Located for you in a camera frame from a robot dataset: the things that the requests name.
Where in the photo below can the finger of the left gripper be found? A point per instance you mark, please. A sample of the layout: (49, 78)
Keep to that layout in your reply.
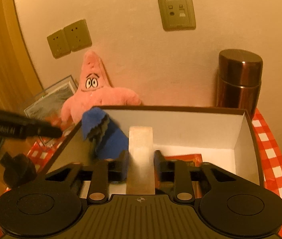
(44, 129)

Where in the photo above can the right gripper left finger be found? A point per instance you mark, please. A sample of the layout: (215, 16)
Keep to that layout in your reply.
(104, 172)

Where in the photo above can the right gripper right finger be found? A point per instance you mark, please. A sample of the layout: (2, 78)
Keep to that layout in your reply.
(182, 189)

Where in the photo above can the red black snack packet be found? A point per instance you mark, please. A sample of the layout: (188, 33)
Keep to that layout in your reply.
(164, 170)

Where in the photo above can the grey blue microfibre cloth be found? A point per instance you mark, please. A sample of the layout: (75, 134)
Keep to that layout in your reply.
(107, 138)

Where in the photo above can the white tissue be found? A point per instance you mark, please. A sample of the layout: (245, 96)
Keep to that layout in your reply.
(140, 174)

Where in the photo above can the framed picture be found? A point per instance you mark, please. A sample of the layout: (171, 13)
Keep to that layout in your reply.
(47, 105)

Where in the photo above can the dark glass jar green lid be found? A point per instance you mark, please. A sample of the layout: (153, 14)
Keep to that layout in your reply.
(15, 170)

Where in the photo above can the wooden door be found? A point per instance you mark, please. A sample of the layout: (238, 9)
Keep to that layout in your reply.
(19, 82)

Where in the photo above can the brown cardboard box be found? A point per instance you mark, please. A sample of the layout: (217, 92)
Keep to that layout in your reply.
(224, 137)

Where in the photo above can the pink starfish plush toy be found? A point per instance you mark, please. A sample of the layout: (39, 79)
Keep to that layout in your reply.
(95, 90)

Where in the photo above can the red white checkered tablecloth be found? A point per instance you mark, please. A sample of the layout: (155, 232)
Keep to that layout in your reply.
(269, 152)

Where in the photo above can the brown metal thermos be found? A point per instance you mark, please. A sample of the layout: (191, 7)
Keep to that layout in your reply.
(239, 80)

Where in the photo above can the double wall socket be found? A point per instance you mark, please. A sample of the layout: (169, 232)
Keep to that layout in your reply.
(73, 37)

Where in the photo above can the single wall socket plate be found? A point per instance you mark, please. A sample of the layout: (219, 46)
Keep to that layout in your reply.
(177, 15)

